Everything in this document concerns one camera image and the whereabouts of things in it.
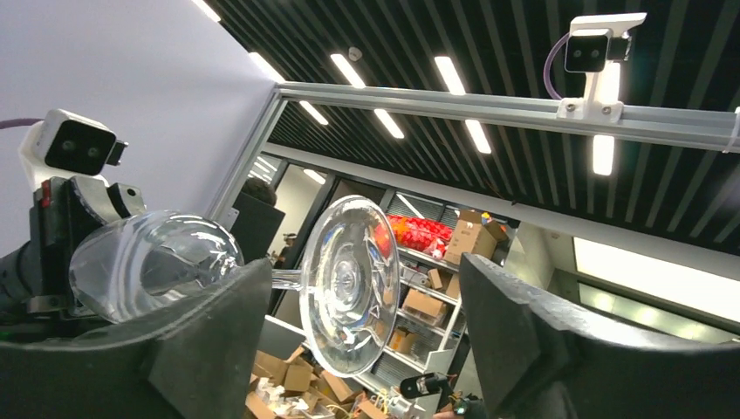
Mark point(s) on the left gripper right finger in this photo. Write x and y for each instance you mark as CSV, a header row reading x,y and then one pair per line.
x,y
540,356

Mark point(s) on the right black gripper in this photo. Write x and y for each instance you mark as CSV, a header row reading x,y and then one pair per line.
x,y
67,211

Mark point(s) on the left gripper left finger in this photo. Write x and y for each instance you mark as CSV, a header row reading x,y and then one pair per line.
x,y
192,359

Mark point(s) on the clear wine glass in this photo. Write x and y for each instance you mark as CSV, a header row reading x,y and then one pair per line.
x,y
348,283

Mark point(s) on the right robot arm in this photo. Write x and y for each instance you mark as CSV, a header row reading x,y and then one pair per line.
x,y
35,277

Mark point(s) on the metal storage shelf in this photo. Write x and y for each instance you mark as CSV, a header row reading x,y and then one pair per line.
x,y
436,345

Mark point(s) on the cardboard box on shelf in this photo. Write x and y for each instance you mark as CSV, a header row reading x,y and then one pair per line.
x,y
475,232

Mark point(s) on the red snack bag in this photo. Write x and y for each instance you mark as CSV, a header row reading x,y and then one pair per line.
x,y
421,234

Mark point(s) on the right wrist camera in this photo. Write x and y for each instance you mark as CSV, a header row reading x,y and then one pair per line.
x,y
65,144

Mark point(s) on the aluminium frame beam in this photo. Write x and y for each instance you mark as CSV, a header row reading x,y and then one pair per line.
x,y
682,128

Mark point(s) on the overhead mounted camera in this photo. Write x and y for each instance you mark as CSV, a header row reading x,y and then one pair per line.
x,y
595,46

